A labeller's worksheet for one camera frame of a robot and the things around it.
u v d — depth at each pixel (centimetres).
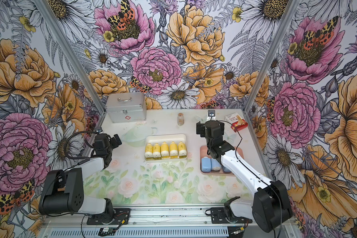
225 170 86
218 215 73
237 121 109
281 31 79
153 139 108
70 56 89
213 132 60
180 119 110
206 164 86
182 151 89
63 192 44
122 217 73
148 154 89
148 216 76
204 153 96
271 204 40
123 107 106
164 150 90
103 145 71
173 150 89
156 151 89
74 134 72
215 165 83
